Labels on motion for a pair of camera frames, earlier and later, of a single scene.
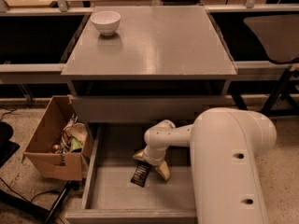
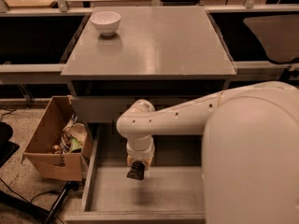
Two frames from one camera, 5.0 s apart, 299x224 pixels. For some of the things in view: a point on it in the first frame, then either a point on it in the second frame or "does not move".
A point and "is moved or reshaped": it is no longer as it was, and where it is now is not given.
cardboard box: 61,144 does not move
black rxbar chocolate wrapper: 141,173 is moved or reshaped
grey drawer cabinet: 129,68 does not move
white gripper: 151,159 to 140,150
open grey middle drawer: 110,196 does not move
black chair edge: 7,147 does not move
